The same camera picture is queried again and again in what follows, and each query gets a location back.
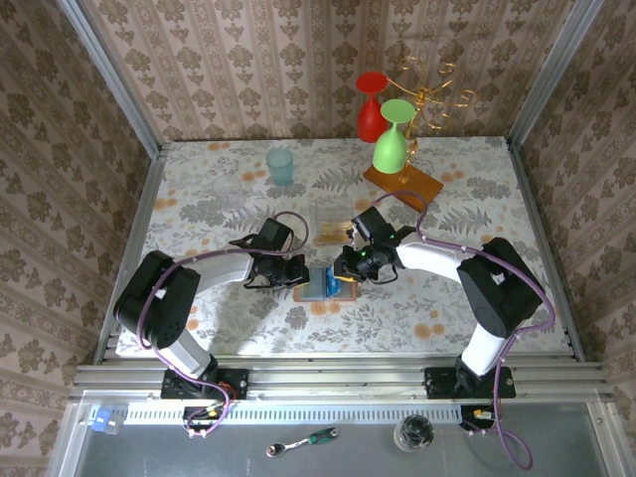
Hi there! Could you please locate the clear acrylic card organizer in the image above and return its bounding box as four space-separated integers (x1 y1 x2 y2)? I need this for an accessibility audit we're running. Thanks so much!
310 197 357 248

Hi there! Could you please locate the clear glass cup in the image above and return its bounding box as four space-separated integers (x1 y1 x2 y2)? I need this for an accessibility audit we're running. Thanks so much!
212 173 244 206

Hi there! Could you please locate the aluminium mounting beam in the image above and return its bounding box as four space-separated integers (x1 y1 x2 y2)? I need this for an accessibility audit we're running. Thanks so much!
69 353 617 404

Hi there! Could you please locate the teal plastic tumbler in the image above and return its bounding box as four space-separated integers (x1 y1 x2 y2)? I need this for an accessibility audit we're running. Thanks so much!
264 147 295 188

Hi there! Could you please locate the green wine glass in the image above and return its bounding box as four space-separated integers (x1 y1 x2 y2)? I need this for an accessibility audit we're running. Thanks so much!
372 97 417 175

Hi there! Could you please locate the red wine glass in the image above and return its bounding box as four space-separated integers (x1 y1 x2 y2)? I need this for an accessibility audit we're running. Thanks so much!
355 71 390 144

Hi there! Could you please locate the black connector block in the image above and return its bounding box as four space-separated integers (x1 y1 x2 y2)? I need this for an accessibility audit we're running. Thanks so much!
459 404 498 432
181 404 231 438

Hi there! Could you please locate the clear glass jar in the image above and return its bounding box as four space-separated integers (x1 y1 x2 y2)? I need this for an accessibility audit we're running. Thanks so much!
393 414 434 454

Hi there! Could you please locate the small blue white box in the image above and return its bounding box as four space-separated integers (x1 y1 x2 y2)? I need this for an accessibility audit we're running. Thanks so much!
88 407 125 436

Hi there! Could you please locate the grey metal shelf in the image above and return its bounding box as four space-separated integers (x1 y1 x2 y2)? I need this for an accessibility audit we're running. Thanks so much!
47 390 636 477

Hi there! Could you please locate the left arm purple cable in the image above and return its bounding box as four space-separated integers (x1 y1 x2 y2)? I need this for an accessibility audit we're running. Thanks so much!
133 211 309 439

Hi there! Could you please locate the gold wire rack wooden base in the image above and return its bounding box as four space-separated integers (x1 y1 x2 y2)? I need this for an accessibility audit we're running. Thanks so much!
362 55 481 215

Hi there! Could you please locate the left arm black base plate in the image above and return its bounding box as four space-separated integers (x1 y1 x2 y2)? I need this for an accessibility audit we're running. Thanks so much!
159 368 249 401

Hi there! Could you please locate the perforated cable duct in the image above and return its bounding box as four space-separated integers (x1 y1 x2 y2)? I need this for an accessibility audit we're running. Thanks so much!
123 404 466 426

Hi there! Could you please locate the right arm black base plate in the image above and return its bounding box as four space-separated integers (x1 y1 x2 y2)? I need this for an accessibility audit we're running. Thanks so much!
423 366 517 400

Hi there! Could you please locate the aluminium side rail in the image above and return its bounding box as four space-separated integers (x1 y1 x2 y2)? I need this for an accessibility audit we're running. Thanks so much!
91 142 169 367
504 136 588 363

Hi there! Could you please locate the ratchet wrench green handle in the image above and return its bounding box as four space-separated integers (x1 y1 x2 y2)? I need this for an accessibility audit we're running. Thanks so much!
265 426 340 459

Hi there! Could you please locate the aluminium frame post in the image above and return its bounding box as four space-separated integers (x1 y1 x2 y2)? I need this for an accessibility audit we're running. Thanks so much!
506 0 605 150
55 0 165 159

